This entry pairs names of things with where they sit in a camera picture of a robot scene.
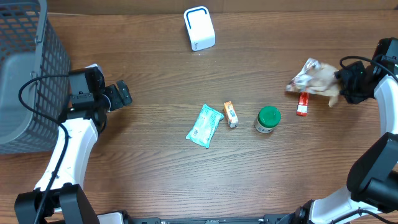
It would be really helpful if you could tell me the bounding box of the beige brown snack pouch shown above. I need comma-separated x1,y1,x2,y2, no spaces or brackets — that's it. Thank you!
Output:
285,58,340,108

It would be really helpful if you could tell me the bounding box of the red snack stick packet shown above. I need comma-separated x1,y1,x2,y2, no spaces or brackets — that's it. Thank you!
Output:
297,92,310,116

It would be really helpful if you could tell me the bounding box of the teal wet wipes pack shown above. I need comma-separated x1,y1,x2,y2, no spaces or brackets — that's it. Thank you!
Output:
185,104,224,149

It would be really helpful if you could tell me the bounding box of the green round can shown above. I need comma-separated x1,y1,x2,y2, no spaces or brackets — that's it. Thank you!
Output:
254,106,281,134

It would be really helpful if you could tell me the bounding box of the orange small snack box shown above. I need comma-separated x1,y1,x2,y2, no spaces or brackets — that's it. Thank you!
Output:
224,101,239,128

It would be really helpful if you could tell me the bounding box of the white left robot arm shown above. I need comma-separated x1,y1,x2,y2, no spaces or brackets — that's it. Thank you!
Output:
14,114,131,224

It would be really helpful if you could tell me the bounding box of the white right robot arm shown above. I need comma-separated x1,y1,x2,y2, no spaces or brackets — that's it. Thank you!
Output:
280,37,397,223

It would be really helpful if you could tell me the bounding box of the white barcode scanner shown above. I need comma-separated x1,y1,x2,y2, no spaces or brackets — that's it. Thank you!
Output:
183,6,216,51

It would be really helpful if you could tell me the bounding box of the grey plastic mesh basket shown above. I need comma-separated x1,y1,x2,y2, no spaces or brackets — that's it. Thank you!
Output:
1,0,71,154

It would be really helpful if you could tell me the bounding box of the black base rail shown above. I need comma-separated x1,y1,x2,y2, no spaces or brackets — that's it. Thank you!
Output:
96,211,299,224

